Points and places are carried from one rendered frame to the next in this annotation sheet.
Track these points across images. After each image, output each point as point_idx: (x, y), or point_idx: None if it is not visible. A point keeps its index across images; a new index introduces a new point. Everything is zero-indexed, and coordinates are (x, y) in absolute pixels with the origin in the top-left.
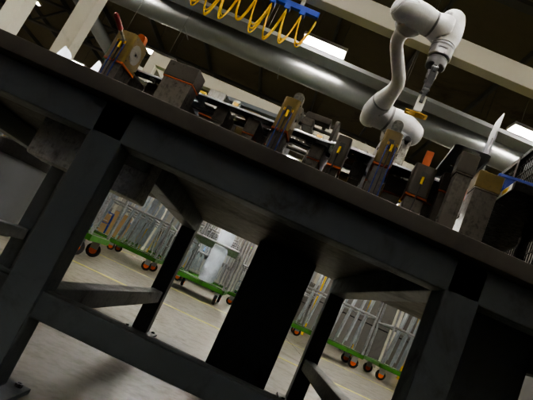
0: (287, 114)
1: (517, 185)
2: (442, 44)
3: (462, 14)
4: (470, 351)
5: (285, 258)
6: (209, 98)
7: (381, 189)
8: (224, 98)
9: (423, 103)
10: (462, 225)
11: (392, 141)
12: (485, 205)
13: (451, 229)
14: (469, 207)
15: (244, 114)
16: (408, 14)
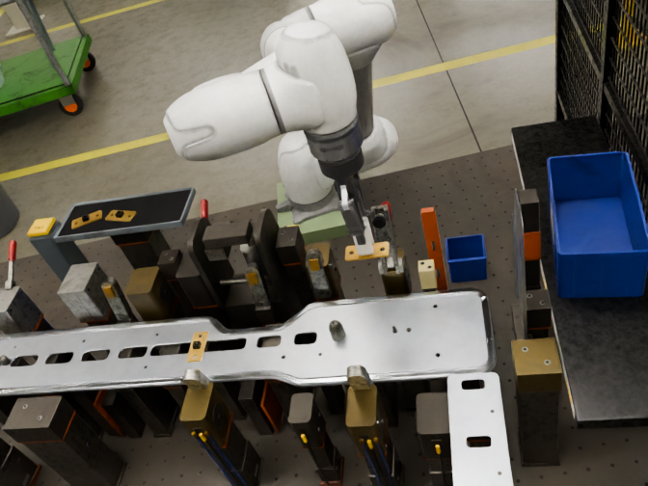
0: (204, 438)
1: (581, 425)
2: (326, 145)
3: (318, 54)
4: None
5: None
6: (86, 375)
7: (389, 294)
8: (88, 296)
9: (367, 240)
10: (524, 427)
11: (364, 437)
12: (545, 403)
13: None
14: (524, 411)
15: (144, 363)
16: (217, 158)
